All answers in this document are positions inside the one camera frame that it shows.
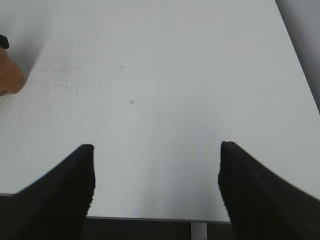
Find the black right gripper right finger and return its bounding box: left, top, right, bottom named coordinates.
left=218, top=141, right=320, bottom=240

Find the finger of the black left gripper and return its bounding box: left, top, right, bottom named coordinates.
left=0, top=35, right=10, bottom=49

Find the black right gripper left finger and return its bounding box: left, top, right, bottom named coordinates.
left=0, top=144, right=96, bottom=240

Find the orange soda plastic bottle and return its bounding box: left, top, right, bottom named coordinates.
left=0, top=47, right=25, bottom=95

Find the white table leg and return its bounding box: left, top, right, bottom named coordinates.
left=190, top=222, right=208, bottom=240

